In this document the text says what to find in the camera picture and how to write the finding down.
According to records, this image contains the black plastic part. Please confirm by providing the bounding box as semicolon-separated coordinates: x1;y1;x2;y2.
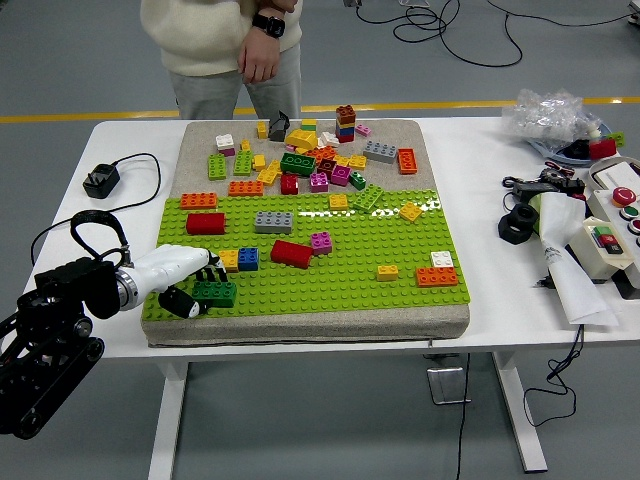
562;140;592;161

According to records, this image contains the dark grey angled piece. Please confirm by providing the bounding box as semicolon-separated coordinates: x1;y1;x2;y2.
268;110;292;143

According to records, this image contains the red two-by-four brick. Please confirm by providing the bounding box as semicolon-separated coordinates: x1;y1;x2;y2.
185;211;227;236
269;239;315;270

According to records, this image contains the clear crumpled plastic bag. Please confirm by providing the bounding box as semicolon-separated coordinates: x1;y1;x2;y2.
501;88;609;151

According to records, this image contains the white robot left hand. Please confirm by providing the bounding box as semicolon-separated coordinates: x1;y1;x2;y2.
130;243;229;320

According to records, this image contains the white flat device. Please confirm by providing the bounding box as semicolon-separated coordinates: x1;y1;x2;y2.
584;156;640;194

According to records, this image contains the person's right hand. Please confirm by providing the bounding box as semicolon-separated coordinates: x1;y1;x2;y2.
257;0;297;16

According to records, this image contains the lime green sheet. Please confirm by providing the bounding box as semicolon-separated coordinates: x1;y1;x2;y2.
528;193;546;236

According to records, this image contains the white control box with buttons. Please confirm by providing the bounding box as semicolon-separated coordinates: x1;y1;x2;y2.
585;185;640;271

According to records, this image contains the black wristwatch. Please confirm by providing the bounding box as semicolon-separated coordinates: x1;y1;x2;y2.
251;13;286;38

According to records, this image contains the silver metal foot plate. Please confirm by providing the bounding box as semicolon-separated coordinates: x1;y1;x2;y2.
425;366;472;405

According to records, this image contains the green studded baseplate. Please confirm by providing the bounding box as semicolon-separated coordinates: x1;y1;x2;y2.
140;189;474;322

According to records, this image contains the yellow curved brick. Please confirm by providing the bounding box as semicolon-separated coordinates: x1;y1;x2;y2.
285;128;319;151

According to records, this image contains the small white button box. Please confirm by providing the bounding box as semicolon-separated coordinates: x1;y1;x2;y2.
568;215;636;284

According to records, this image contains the black hanging cable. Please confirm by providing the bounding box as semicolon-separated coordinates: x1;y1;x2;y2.
523;324;585;427

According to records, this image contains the large black nut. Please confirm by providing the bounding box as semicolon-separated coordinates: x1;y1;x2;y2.
497;202;541;245

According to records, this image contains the yellow two-by-four brick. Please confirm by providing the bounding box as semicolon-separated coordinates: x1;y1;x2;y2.
256;159;283;187

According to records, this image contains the blue bowl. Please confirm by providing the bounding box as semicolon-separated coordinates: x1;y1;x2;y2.
527;122;619;164

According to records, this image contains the black floor cable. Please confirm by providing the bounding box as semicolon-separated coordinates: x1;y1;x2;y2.
352;0;640;69

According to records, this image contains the white table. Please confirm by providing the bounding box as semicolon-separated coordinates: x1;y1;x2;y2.
0;117;640;474

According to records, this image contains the black power adapter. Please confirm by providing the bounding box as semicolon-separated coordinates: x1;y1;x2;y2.
82;162;122;200

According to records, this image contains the grey-brown cushion mat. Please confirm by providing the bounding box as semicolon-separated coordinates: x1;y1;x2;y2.
140;118;472;349

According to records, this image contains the person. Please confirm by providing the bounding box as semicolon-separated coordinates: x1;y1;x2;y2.
139;0;304;120

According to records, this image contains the dark green two-by-four brick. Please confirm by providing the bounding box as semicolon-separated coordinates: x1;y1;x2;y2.
279;152;318;177
191;280;238;309

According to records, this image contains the white paper bag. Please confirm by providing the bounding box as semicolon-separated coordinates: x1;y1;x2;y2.
534;192;621;327

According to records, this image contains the black adapter cord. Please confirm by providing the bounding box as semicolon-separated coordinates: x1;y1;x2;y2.
30;152;162;266

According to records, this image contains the person's left hand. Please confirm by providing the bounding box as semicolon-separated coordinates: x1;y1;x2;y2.
237;33;281;85

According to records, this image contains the grey two-by-four brick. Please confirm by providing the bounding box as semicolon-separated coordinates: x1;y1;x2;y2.
253;210;295;235
363;140;400;165

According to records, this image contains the black cable under table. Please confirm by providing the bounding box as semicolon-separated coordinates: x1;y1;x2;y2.
453;352;472;480

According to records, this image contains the black power brick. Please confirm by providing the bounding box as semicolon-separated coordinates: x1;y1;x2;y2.
513;180;561;197

